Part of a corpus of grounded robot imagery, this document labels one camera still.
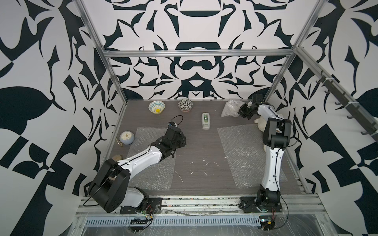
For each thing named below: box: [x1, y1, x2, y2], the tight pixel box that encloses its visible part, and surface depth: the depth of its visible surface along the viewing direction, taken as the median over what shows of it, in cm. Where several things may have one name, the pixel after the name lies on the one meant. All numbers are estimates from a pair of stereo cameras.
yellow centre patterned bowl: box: [148, 100, 166, 115], surface depth 114 cm
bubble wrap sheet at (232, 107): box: [220, 99, 246, 118], surface depth 110 cm
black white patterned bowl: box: [177, 98, 194, 113], surface depth 117 cm
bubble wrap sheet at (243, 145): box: [217, 123, 288, 190], surface depth 93 cm
